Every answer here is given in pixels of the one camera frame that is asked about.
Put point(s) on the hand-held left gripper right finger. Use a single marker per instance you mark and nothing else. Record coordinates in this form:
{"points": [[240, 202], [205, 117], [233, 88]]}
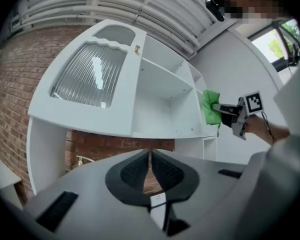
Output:
{"points": [[187, 184]]}

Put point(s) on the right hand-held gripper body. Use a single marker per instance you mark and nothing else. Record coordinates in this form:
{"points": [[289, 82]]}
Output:
{"points": [[253, 104]]}

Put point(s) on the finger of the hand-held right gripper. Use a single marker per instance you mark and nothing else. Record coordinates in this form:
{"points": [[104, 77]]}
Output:
{"points": [[225, 107]]}

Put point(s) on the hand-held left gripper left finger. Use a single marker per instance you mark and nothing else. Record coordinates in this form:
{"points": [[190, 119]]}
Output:
{"points": [[120, 184]]}

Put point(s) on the green cloth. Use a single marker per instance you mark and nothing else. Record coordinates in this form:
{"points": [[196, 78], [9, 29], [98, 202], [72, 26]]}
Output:
{"points": [[210, 109]]}

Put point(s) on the white shelf cabinet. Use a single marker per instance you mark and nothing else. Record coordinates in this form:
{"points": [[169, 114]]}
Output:
{"points": [[165, 96]]}

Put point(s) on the person's right forearm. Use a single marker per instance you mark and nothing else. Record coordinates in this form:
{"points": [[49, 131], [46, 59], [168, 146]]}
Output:
{"points": [[267, 129]]}

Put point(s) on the white table top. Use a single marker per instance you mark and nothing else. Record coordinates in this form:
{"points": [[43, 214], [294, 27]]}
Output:
{"points": [[158, 214]]}

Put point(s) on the globe table lamp brass base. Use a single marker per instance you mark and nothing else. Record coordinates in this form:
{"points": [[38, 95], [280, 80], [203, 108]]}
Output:
{"points": [[81, 160]]}

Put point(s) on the window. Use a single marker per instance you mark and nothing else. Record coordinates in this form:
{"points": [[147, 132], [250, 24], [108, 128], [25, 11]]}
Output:
{"points": [[272, 49]]}

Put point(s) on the white ribbed glass cabinet door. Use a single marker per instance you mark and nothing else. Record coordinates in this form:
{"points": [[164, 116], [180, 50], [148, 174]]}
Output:
{"points": [[126, 96]]}

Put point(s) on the brass door knob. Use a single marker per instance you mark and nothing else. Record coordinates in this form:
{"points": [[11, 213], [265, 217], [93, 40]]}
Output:
{"points": [[137, 50]]}

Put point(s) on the white panel board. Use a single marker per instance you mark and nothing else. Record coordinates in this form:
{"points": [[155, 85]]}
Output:
{"points": [[2, 174]]}

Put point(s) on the white ceiling pipes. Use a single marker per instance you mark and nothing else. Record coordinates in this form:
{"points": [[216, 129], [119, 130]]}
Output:
{"points": [[140, 6]]}

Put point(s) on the black head-worn camera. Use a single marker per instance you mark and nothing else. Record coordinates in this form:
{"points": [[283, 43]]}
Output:
{"points": [[215, 9]]}

